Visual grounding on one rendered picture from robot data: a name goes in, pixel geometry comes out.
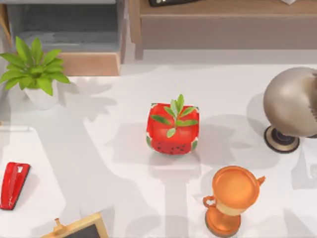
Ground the red watermelon plant pot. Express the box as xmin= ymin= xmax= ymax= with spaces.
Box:
xmin=145 ymin=94 xmax=201 ymax=156

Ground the pale wooden drawer front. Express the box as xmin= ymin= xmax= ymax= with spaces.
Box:
xmin=56 ymin=51 xmax=121 ymax=76

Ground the orange trophy cup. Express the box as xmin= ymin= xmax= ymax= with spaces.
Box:
xmin=202 ymin=166 xmax=266 ymax=237

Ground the wooden shelf cupboard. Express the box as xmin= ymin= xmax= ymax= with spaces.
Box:
xmin=128 ymin=0 xmax=317 ymax=60

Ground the black object on shelf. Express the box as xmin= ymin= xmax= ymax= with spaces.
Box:
xmin=148 ymin=0 xmax=202 ymax=7

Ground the green plant in white pot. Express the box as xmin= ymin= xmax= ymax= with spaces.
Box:
xmin=0 ymin=36 xmax=71 ymax=110

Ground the wooden framed blackboard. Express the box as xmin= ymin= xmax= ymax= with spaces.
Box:
xmin=39 ymin=212 xmax=110 ymax=238

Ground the red stapler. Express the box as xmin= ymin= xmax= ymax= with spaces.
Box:
xmin=0 ymin=162 xmax=31 ymax=211

